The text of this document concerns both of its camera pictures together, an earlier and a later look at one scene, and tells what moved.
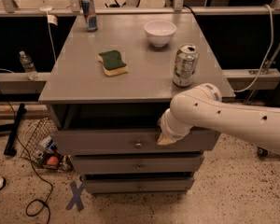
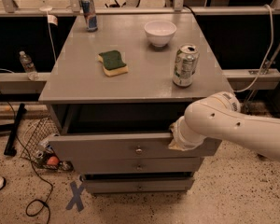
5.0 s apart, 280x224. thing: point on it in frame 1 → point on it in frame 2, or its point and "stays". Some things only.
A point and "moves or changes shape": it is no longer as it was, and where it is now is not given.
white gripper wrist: [169, 131] → [181, 133]
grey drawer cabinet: [113, 80] stays
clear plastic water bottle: [29, 66] stays
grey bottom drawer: [138, 184] stays
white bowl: [160, 32] stays
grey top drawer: [132, 142] moves or changes shape
